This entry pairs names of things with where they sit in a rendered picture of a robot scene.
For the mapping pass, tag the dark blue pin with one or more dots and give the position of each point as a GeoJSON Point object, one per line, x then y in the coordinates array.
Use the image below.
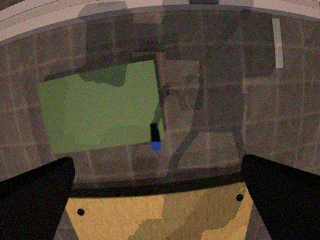
{"type": "Point", "coordinates": [156, 139]}

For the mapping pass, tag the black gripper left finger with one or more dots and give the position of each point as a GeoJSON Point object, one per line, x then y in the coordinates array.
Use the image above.
{"type": "Point", "coordinates": [31, 204]}

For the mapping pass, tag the green tray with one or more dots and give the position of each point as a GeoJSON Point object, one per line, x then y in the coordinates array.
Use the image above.
{"type": "Point", "coordinates": [102, 109]}

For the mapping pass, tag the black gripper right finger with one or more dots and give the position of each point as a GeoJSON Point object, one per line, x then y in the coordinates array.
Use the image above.
{"type": "Point", "coordinates": [287, 198]}

